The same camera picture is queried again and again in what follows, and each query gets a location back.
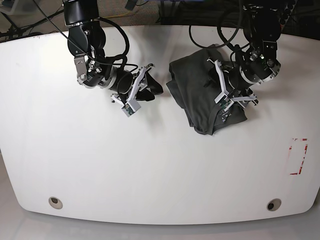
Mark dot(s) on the left table grommet hole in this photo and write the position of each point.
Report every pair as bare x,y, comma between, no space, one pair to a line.
55,203

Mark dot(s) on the table grommet hole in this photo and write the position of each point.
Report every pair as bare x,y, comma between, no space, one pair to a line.
274,205
55,203

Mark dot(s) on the right table grommet hole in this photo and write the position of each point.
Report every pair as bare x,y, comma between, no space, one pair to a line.
274,205

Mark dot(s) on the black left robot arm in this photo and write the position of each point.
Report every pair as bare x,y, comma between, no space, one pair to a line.
262,30

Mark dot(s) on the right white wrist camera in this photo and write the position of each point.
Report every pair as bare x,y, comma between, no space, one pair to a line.
125,85

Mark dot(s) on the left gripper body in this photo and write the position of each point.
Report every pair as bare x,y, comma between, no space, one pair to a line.
245,72

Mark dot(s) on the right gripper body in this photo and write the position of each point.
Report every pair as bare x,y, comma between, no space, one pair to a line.
90,74

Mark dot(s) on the red tape marking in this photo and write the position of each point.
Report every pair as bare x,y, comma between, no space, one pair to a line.
296,155

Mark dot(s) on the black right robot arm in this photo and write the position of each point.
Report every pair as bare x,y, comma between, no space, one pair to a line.
86,42

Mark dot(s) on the dark green T-shirt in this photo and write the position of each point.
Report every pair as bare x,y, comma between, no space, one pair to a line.
188,76

